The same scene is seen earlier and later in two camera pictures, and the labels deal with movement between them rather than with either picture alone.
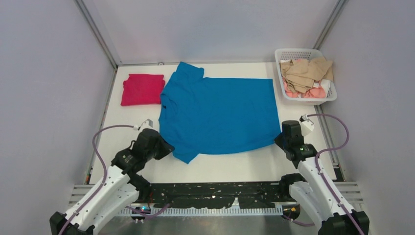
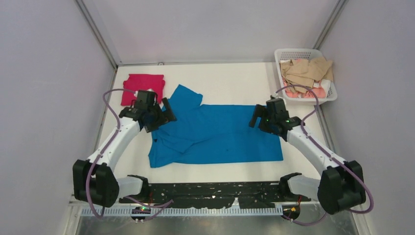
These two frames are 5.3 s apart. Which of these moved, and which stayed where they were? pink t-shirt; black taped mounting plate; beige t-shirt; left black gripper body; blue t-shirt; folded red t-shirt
Moved: blue t-shirt; left black gripper body
Stayed: beige t-shirt; black taped mounting plate; pink t-shirt; folded red t-shirt
